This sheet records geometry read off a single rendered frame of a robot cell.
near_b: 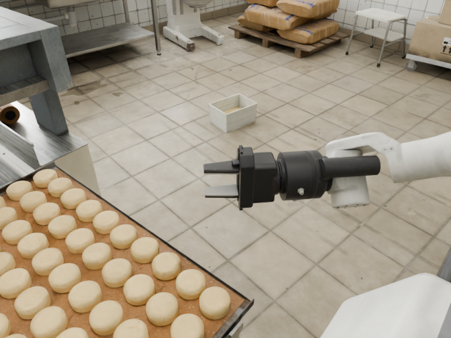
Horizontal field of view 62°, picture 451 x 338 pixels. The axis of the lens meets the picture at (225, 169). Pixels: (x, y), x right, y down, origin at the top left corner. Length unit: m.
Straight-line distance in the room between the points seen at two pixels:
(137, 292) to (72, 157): 0.62
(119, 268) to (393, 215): 1.81
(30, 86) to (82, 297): 0.60
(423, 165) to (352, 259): 1.34
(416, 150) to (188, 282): 0.43
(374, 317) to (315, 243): 1.72
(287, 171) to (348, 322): 0.39
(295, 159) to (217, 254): 1.29
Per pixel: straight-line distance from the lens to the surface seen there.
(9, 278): 0.74
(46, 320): 0.67
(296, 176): 0.64
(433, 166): 0.67
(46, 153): 1.18
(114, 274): 0.68
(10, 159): 1.08
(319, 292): 1.81
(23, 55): 1.12
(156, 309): 0.63
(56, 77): 1.07
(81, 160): 1.20
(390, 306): 0.28
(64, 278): 0.70
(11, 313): 0.72
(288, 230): 2.03
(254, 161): 0.62
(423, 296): 0.28
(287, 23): 4.25
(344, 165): 0.64
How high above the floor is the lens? 1.44
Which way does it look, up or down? 37 degrees down
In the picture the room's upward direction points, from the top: straight up
